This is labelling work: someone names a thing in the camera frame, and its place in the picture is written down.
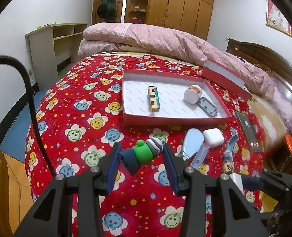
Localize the grey plastic plate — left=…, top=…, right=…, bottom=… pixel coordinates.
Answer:
left=197, top=97, right=218, bottom=117

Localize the white orange cream jar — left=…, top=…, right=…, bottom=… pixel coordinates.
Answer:
left=184, top=85, right=202, bottom=104

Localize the wooden puzzle block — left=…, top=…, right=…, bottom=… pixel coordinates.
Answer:
left=148, top=86, right=160, bottom=112

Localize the green lighter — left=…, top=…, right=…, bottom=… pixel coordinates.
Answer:
left=154, top=87, right=160, bottom=108

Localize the wooden chess piece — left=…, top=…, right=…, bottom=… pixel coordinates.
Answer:
left=222, top=162, right=235, bottom=174

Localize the black smartphone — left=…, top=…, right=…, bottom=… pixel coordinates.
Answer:
left=235, top=111, right=262, bottom=152

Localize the white earbuds case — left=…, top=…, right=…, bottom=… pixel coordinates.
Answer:
left=202, top=128, right=225, bottom=148

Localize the lavender plastic shell piece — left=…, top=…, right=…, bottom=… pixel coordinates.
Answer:
left=179, top=128, right=210, bottom=170

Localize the red box lid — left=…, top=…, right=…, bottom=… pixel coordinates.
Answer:
left=202, top=59, right=252, bottom=101

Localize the dark wooden headboard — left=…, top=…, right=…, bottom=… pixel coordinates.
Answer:
left=226, top=39, right=292, bottom=105

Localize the red smiley flower blanket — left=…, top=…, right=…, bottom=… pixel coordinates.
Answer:
left=25, top=55, right=268, bottom=236

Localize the red shallow box tray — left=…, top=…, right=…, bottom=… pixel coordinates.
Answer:
left=122, top=69, right=232, bottom=126

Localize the pink quilt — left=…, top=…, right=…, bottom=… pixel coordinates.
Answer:
left=78, top=23, right=292, bottom=128

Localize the beige shelf unit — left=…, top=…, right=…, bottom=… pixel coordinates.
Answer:
left=26, top=23, right=87, bottom=90

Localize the wooden wardrobe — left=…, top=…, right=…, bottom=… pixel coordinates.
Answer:
left=91, top=0, right=214, bottom=40

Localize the dark hanging jacket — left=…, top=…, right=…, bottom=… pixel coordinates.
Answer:
left=97, top=0, right=117, bottom=23

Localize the framed wall picture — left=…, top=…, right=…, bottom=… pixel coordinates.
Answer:
left=266, top=0, right=292, bottom=37

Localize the black cable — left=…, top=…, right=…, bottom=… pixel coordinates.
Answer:
left=0, top=55, right=57, bottom=178

